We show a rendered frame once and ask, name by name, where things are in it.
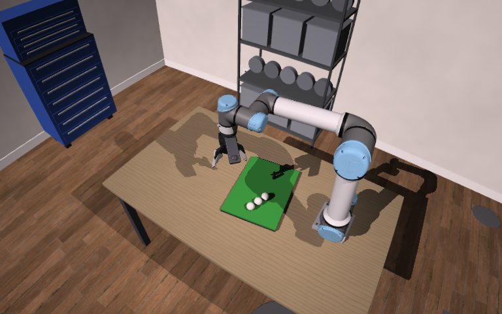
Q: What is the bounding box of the green turf mat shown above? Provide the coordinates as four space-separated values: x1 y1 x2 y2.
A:
221 156 299 232

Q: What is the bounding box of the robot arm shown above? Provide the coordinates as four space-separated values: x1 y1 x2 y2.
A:
218 89 377 242

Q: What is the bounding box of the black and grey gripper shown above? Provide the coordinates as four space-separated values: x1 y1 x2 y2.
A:
212 131 247 167

